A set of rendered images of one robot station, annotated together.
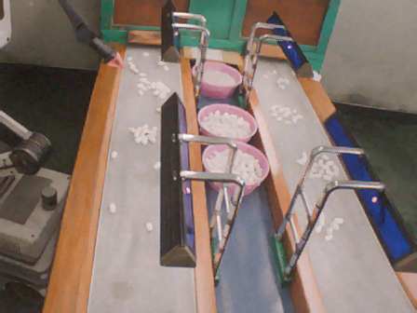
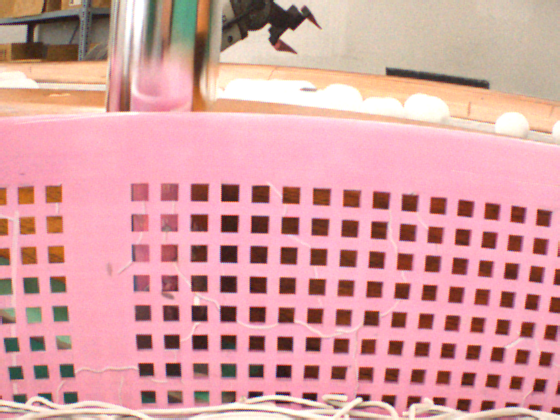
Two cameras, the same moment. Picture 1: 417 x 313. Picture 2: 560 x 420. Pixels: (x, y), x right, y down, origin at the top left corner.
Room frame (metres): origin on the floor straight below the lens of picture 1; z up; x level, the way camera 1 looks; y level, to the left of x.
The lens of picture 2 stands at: (2.02, -0.23, 0.78)
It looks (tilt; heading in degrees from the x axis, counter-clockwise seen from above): 15 degrees down; 121
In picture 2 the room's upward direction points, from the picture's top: 3 degrees clockwise
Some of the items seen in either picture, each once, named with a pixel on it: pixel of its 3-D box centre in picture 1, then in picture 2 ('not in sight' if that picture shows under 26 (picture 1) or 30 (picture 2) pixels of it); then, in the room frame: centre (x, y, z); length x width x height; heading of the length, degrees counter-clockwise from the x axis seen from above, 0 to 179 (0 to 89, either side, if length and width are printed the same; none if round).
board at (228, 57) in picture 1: (212, 55); not in sight; (2.26, -0.24, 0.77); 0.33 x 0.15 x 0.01; 94
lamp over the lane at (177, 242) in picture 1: (176, 164); not in sight; (0.88, -0.05, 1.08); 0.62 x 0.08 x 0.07; 4
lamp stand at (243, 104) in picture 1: (264, 71); not in sight; (1.88, -0.46, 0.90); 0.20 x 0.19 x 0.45; 4
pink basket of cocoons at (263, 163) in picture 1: (234, 170); not in sight; (1.32, -0.30, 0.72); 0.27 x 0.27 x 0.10
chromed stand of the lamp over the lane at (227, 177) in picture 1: (196, 214); not in sight; (0.88, -0.13, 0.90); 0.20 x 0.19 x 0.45; 4
